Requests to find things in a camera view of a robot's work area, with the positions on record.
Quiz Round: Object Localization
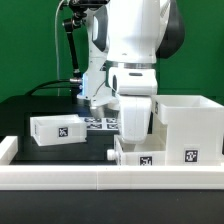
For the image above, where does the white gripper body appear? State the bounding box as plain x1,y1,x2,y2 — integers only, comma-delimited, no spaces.
108,67,157,144

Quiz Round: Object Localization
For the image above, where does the white front drawer box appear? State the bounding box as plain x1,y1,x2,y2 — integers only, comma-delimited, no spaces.
107,134,166,166

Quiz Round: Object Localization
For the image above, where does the white drawer box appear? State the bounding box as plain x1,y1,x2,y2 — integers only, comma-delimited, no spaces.
30,114,87,146
107,134,166,166

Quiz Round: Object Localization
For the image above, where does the white drawer cabinet frame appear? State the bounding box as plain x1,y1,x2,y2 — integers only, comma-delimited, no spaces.
152,95,224,166

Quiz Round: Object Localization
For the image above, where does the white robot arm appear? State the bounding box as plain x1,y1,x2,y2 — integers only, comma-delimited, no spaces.
68,0,185,144

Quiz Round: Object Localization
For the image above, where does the white rear drawer box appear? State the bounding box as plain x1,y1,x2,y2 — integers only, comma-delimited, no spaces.
30,114,87,146

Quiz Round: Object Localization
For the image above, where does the white marker tag sheet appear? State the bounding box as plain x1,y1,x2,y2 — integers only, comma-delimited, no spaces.
82,117,118,131

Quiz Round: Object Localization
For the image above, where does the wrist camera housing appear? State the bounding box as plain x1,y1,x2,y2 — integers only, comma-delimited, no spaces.
90,83,119,110

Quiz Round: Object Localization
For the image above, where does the black base cable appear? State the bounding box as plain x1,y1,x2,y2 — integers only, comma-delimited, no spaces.
24,78,83,97

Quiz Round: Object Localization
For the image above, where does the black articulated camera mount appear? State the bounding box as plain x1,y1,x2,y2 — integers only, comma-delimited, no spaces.
62,0,109,81

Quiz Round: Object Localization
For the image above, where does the white hanging cable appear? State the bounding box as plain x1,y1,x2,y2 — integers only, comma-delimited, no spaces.
54,0,68,97

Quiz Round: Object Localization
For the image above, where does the white left fence rail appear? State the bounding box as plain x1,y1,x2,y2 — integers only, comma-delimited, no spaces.
0,136,18,165

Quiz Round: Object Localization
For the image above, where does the white fence rail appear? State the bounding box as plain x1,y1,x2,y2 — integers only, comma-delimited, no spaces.
0,136,18,165
0,165,224,190

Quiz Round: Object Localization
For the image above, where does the white front fence rail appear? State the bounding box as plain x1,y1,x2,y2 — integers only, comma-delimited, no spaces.
0,165,224,190

